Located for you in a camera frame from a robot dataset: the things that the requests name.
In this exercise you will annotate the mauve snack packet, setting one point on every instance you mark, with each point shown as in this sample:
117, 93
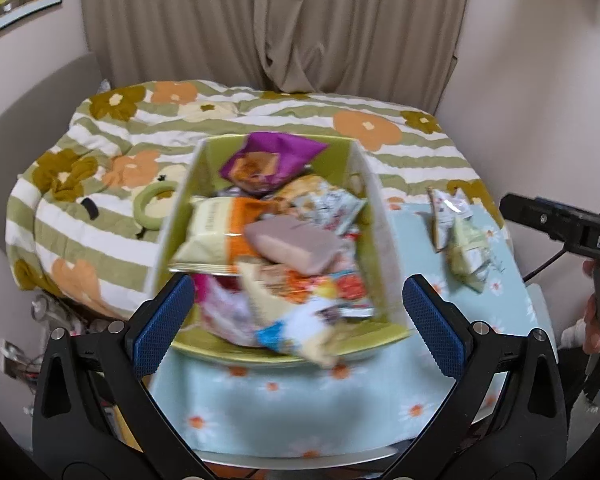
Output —
290, 242

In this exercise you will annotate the person's right hand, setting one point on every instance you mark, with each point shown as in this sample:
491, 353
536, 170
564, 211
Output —
592, 325

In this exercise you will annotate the beige curtain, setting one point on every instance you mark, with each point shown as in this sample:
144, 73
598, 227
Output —
280, 20

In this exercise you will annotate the orange cream snack packet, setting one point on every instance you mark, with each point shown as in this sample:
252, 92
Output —
215, 230

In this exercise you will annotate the white grey snack packet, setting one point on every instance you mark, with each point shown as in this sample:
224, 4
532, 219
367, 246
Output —
445, 215

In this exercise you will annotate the silver metal object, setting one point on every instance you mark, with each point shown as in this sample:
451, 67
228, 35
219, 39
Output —
50, 310

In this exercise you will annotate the red white chip bag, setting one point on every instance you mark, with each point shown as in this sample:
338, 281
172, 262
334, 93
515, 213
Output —
305, 330

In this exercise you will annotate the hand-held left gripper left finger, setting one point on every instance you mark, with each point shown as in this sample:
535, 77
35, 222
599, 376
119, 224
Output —
165, 325

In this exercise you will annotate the yellow-green cardboard box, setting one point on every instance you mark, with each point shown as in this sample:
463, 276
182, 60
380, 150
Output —
195, 200

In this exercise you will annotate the small white cloth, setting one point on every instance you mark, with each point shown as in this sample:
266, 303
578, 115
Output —
574, 336

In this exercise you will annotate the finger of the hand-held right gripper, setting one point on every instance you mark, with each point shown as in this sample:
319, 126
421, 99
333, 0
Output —
540, 217

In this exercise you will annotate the light blue floral tablecloth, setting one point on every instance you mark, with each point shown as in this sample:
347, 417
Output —
280, 400

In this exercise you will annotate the green white snack packet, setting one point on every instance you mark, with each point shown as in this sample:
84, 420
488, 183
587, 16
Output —
470, 250

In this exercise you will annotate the purple snack bag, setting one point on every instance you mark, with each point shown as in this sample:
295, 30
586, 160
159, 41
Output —
280, 152

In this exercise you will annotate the floral striped blanket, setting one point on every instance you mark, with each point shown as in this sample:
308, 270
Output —
280, 115

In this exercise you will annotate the grey white snack bag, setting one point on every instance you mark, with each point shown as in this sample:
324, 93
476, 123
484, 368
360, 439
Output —
325, 205

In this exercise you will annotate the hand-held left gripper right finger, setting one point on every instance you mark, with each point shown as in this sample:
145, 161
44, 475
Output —
432, 325

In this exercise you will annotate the large pink snack bag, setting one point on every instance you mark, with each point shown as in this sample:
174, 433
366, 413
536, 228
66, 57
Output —
220, 305

